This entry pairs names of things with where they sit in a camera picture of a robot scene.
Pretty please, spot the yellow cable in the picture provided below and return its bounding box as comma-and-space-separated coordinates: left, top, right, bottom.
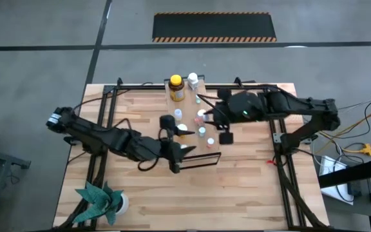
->
317, 111, 371, 154

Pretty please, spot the white plant pot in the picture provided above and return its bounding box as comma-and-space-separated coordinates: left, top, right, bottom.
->
116, 192, 130, 216

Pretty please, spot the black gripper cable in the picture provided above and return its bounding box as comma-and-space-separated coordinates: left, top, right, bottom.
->
137, 157, 160, 172
196, 93, 220, 112

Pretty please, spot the tall white medicine bottle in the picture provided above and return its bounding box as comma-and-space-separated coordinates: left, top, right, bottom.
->
187, 72, 200, 92

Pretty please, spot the amber bottle with yellow cap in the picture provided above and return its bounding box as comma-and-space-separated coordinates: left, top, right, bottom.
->
168, 74, 186, 102

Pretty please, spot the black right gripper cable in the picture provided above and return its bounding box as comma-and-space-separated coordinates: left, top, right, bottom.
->
196, 93, 220, 112

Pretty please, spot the white box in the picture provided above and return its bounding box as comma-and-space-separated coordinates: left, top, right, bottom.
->
319, 155, 356, 205

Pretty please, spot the black aluminium rig frame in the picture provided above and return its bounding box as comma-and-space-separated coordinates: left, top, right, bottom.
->
53, 76, 330, 231

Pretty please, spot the black hazard-striped floor mat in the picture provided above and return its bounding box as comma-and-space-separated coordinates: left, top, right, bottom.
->
151, 12, 278, 44

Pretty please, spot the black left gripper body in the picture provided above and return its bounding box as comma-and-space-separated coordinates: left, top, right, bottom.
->
159, 115, 182, 174

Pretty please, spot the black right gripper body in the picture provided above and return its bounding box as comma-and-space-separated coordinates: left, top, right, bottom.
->
217, 88, 234, 145

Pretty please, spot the green artificial plant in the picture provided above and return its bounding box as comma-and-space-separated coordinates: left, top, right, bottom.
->
72, 180, 124, 226

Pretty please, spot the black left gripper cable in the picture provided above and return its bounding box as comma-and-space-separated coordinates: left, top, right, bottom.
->
137, 157, 160, 172

